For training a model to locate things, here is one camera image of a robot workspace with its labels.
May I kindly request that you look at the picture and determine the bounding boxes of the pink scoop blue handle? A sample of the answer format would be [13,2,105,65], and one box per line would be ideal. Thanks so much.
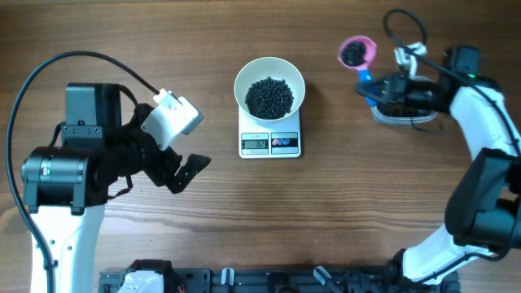
[337,35,377,81]

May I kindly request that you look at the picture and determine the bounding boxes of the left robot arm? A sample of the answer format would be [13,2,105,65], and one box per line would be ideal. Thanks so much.
[21,83,210,292]

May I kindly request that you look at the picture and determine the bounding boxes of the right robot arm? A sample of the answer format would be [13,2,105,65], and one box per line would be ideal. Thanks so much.
[355,46,520,291]

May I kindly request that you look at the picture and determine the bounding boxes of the black beans in scoop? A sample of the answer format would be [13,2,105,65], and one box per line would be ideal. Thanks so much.
[341,41,366,67]

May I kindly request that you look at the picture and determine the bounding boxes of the white digital kitchen scale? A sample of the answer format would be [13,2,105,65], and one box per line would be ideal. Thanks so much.
[239,109,302,159]

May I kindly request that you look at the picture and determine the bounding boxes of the black beans in bowl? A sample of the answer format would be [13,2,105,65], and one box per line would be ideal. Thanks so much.
[245,77,294,120]

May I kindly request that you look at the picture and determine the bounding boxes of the white bowl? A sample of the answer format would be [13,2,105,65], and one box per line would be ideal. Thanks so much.
[234,57,306,125]

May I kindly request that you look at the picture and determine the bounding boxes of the clear plastic container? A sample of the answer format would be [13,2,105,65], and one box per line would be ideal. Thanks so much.
[370,105,438,126]

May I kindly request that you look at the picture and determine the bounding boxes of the right black camera cable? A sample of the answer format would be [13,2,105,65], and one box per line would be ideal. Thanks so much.
[382,8,521,261]

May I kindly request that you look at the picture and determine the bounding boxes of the black camera cable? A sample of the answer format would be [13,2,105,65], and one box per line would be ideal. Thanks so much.
[5,50,162,293]
[382,8,521,261]

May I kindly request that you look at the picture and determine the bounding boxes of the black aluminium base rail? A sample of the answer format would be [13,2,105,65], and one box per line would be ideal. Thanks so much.
[97,265,462,293]

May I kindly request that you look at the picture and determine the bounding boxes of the left black camera cable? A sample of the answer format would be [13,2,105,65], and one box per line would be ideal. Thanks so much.
[5,50,162,293]

